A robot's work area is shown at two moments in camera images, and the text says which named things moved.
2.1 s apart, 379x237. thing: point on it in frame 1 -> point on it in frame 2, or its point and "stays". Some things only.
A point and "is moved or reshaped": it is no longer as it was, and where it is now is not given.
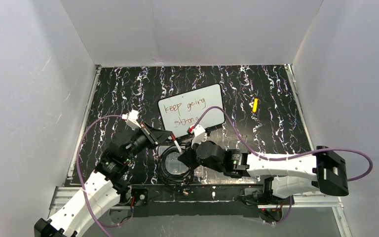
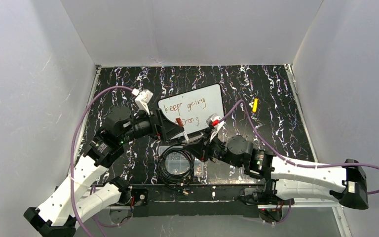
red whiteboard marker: x=173 y=138 is moved or reshaped
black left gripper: x=150 y=135 -> x=158 y=124
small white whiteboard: x=180 y=112 stays
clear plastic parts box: x=174 y=165 stays
